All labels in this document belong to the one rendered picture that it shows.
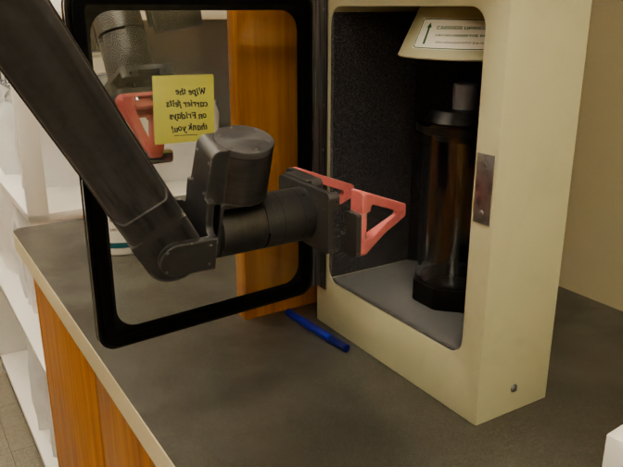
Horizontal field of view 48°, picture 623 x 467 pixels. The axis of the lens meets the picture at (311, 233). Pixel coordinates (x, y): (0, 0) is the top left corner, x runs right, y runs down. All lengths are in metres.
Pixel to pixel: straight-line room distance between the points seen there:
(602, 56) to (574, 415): 0.55
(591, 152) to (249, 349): 0.60
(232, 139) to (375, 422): 0.34
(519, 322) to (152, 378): 0.44
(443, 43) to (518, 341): 0.33
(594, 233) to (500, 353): 0.44
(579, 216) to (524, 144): 0.49
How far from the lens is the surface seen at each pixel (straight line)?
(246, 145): 0.64
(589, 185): 1.17
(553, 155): 0.74
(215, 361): 0.91
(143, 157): 0.60
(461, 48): 0.76
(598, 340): 1.03
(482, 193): 0.70
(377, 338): 0.89
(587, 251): 1.19
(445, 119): 0.81
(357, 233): 0.70
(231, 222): 0.67
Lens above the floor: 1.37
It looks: 18 degrees down
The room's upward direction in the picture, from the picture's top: straight up
